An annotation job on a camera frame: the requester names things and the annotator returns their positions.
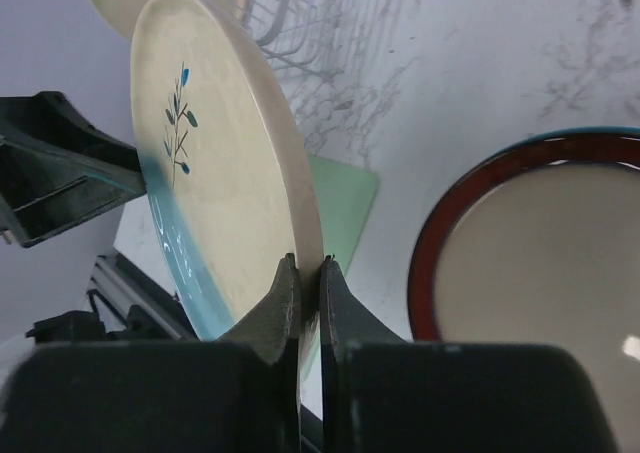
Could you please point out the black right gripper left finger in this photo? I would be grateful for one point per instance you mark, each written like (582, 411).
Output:
(269, 404)

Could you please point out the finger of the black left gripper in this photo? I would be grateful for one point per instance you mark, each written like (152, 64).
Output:
(57, 170)

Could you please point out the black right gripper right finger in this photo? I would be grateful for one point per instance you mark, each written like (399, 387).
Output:
(364, 367)

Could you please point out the blue white floral plate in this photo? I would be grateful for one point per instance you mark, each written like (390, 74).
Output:
(228, 179)

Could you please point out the dark red rimmed plate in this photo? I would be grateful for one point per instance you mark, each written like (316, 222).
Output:
(540, 244)

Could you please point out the watermelon pattern plate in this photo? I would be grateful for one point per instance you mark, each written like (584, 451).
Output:
(626, 131)

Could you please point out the green clipboard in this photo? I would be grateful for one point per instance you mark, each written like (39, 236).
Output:
(335, 207)

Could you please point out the clear wire dish rack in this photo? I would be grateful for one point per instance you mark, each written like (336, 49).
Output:
(329, 49)

